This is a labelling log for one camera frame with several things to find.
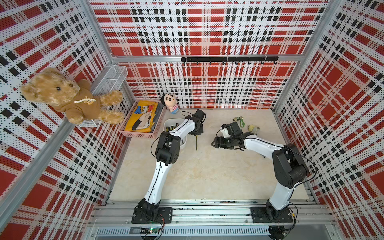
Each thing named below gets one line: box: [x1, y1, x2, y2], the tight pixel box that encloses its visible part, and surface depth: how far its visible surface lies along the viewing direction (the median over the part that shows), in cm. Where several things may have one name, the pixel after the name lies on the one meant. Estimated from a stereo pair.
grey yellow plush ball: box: [248, 124, 261, 135], surface depth 106 cm
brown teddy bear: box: [21, 67, 125, 124], surface depth 54 cm
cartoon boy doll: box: [161, 92, 180, 115], surface depth 113 cm
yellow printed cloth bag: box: [118, 99, 164, 135], surface depth 109 cm
